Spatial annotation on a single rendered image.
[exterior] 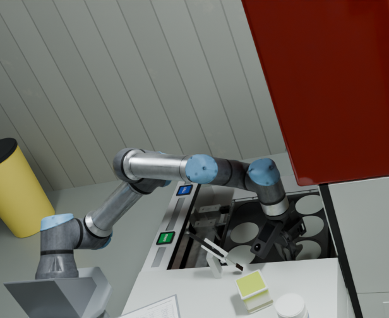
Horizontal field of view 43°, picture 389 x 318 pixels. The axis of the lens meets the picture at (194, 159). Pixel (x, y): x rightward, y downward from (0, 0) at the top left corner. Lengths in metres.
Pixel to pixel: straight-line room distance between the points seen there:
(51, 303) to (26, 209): 2.24
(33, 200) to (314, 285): 2.97
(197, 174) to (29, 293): 0.84
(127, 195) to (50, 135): 2.53
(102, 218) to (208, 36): 1.82
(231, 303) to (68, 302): 0.63
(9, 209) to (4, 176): 0.28
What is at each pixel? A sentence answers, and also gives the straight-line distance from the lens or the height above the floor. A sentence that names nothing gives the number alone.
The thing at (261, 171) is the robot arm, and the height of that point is 1.27.
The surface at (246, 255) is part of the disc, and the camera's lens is 1.62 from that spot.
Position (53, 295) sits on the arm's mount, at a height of 0.94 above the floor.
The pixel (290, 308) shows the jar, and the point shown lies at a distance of 1.23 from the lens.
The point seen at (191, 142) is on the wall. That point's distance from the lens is 3.78.
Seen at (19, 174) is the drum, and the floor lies 0.50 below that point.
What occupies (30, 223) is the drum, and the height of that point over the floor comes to 0.11.
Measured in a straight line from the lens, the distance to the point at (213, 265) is 1.46.
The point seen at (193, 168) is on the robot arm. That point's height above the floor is 1.33.
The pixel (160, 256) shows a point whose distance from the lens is 1.68.
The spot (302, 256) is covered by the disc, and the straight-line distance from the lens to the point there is 1.56.
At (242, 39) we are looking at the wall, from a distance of 3.32.
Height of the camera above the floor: 1.99
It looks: 30 degrees down
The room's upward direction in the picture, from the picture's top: 23 degrees counter-clockwise
